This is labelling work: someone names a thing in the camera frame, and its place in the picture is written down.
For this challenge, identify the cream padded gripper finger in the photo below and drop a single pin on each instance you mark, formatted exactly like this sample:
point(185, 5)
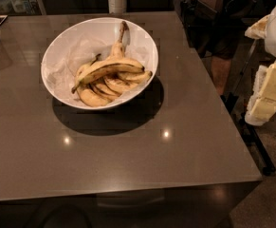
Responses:
point(262, 103)

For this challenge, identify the yellow banana bunch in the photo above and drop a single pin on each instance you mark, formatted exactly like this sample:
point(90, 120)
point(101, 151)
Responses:
point(99, 83)

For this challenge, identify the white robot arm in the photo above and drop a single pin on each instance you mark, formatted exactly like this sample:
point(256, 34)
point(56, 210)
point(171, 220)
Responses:
point(265, 29)

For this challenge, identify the white bowl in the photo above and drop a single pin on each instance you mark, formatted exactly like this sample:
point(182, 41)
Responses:
point(64, 89)

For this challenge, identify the black stand leg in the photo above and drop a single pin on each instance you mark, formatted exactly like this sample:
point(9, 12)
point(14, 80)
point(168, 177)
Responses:
point(249, 135)

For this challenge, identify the dark bag on chair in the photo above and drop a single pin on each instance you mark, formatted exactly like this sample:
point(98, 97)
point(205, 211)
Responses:
point(214, 26)

